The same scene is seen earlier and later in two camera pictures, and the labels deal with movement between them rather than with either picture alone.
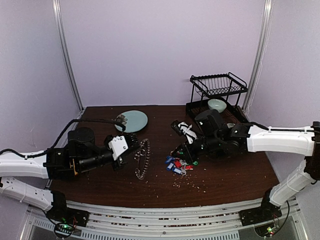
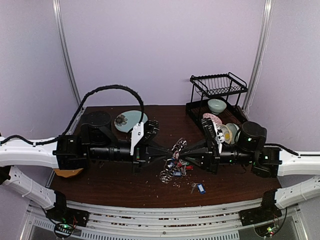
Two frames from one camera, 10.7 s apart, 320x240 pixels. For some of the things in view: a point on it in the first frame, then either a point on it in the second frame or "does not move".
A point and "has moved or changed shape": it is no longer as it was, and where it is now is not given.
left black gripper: x=121 y=162 → x=141 y=157
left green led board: x=63 y=229 does not move
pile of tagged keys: x=179 y=166 does not move
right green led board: x=266 y=230 does not move
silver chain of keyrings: x=143 y=156 has moved or changed shape
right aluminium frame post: x=268 y=9 does not move
